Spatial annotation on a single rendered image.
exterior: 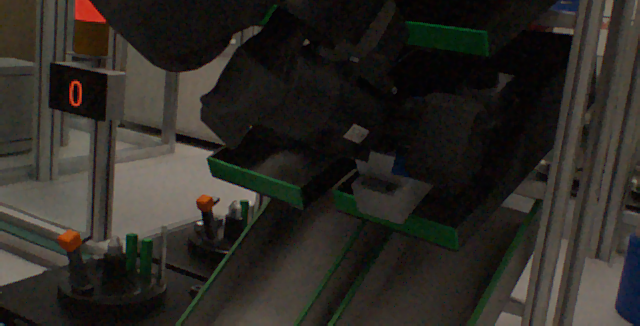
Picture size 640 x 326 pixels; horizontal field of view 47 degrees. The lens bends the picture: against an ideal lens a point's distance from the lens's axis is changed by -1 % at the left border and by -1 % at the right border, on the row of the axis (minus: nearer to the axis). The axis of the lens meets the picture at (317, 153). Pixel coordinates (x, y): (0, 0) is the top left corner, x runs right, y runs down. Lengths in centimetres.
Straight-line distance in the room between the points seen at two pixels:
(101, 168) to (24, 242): 19
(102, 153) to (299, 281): 49
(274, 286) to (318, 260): 6
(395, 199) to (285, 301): 26
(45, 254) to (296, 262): 55
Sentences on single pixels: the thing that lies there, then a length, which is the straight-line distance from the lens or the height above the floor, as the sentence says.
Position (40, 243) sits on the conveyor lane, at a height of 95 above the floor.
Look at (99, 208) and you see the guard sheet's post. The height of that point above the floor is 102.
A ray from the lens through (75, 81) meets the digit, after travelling 114.
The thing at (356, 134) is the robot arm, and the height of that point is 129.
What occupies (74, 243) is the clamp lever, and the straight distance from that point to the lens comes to 92.
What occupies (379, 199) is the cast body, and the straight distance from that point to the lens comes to 58.
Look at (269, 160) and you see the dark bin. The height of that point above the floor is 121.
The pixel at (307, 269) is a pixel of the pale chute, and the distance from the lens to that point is 80.
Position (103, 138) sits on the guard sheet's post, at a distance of 118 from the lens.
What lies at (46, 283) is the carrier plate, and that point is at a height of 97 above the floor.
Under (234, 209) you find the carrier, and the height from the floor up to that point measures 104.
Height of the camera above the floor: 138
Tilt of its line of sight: 12 degrees down
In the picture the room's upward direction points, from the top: 6 degrees clockwise
